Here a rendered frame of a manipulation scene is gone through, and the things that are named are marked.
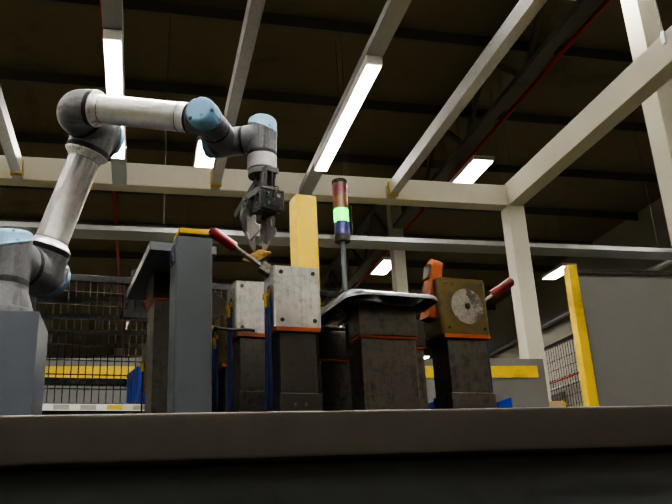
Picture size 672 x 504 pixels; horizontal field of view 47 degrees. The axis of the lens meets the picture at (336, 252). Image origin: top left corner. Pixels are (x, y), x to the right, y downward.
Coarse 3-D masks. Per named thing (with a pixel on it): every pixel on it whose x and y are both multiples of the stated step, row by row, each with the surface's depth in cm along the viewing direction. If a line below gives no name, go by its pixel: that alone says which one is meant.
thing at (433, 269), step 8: (432, 264) 157; (440, 264) 157; (424, 272) 158; (432, 272) 156; (440, 272) 157; (424, 280) 158; (432, 280) 155; (424, 288) 158; (432, 288) 155; (424, 312) 154; (432, 312) 153; (424, 320) 155; (432, 320) 154
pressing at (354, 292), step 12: (336, 300) 143; (348, 300) 144; (360, 300) 145; (372, 300) 145; (384, 300) 146; (396, 300) 146; (408, 300) 146; (420, 300) 147; (432, 300) 146; (324, 312) 148; (336, 312) 152; (420, 312) 151; (324, 324) 161; (336, 324) 161
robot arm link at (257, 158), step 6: (252, 156) 194; (258, 156) 193; (264, 156) 193; (270, 156) 194; (276, 156) 197; (252, 162) 193; (258, 162) 193; (264, 162) 193; (270, 162) 194; (276, 162) 196
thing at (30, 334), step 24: (0, 312) 175; (24, 312) 176; (0, 336) 173; (24, 336) 174; (0, 360) 171; (24, 360) 172; (0, 384) 169; (24, 384) 171; (0, 408) 168; (24, 408) 169
